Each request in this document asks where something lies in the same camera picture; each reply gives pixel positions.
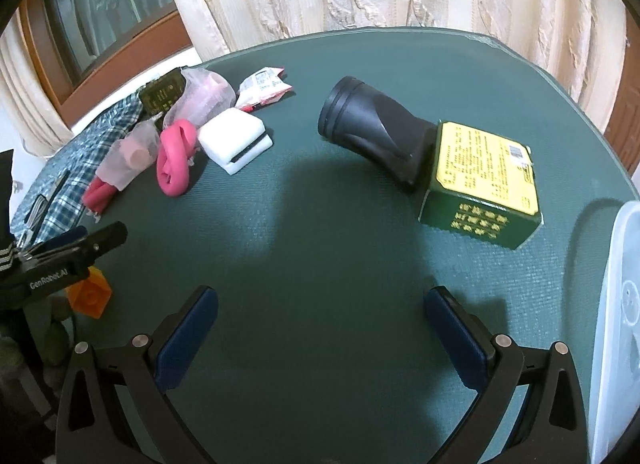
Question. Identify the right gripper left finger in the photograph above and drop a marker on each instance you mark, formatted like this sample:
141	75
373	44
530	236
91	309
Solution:
92	426

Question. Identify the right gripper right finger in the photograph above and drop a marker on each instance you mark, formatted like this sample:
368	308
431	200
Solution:
551	424

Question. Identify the orange yellow toy block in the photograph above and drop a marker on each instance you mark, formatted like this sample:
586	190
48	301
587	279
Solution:
90	296

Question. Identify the clear plastic bowl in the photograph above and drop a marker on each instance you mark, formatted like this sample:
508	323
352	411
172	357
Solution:
614	388

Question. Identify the pink towel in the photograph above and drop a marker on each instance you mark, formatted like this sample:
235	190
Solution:
178	144

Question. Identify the dark green gold box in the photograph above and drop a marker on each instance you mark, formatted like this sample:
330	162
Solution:
157	97

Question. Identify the white sponge block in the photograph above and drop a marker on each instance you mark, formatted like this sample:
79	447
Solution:
233	139

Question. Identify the large mesh bag pink item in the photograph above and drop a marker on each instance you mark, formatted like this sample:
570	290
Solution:
205	95

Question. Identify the green box yellow label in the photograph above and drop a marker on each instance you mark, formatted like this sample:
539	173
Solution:
481	185

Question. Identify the red white sachet packet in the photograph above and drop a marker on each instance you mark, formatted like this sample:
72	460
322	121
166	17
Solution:
262	88

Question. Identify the gloved left hand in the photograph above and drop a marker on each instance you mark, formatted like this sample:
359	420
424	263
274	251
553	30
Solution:
36	342

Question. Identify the blue plaid shirt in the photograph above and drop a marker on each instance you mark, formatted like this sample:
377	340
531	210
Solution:
79	159

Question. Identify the green table mat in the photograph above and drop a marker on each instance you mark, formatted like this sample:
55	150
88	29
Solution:
321	352

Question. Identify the wooden framed window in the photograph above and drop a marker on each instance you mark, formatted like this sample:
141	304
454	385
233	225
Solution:
84	50

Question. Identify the wooden door frame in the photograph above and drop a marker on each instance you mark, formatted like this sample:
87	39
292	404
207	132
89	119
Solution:
623	131

